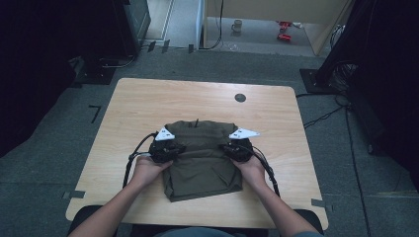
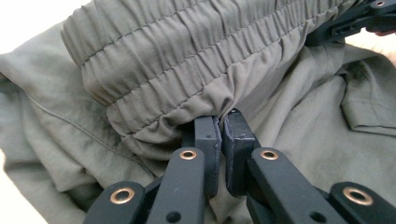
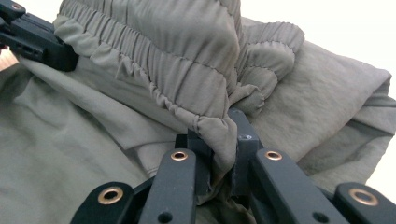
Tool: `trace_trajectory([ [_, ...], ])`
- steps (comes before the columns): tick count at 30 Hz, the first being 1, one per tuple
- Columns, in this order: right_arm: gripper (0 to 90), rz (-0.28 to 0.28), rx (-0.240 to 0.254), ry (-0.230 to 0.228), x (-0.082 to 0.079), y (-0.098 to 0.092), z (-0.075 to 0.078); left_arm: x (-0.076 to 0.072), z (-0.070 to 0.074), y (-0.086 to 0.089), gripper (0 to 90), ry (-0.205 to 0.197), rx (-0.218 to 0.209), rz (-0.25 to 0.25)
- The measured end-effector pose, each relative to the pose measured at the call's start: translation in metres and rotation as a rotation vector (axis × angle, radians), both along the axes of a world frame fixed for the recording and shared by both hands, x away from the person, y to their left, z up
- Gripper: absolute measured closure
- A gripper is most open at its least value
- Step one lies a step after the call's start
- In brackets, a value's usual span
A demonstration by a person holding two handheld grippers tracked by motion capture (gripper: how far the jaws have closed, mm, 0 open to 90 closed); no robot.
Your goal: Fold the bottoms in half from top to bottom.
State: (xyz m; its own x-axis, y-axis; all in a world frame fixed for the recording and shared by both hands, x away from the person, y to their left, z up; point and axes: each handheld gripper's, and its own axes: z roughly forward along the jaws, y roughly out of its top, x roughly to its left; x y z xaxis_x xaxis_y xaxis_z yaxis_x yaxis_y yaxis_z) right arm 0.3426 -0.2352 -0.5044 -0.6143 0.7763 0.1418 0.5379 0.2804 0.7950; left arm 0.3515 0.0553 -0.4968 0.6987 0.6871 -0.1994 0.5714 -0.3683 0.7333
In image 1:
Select black hanging cable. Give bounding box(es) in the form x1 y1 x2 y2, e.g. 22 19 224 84
199 0 225 51

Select light wooden cabinet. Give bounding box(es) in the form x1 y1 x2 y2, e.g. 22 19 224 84
202 0 356 57

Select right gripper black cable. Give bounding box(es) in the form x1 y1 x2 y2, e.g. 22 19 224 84
242 144 282 198

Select tangled black cable bundle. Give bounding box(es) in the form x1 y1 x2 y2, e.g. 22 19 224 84
328 61 359 94

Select olive green shorts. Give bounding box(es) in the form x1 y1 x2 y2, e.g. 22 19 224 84
162 118 245 203

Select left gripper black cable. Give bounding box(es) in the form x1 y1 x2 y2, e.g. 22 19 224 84
122 131 160 190

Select person's right hand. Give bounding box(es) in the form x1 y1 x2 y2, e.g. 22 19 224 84
229 155 269 188

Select grey tape strip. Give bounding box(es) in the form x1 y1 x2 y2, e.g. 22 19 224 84
61 190 87 200
310 197 334 212

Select long black floor cable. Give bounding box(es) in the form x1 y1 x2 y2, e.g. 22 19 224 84
343 105 373 237

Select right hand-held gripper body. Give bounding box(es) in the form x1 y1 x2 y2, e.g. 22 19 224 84
228 127 261 163

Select black stand base plate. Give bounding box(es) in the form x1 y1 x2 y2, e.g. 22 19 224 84
298 67 334 95
73 57 117 86

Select grey mug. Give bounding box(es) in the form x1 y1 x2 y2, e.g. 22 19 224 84
230 19 244 35

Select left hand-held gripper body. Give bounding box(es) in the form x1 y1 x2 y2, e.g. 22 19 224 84
148 126 179 164

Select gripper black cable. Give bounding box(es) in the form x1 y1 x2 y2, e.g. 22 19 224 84
122 131 160 190
242 144 282 198

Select person's left hand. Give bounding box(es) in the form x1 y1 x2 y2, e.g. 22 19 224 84
130 155 174 190

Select black cabinet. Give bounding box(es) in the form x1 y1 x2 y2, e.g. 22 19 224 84
113 0 152 57

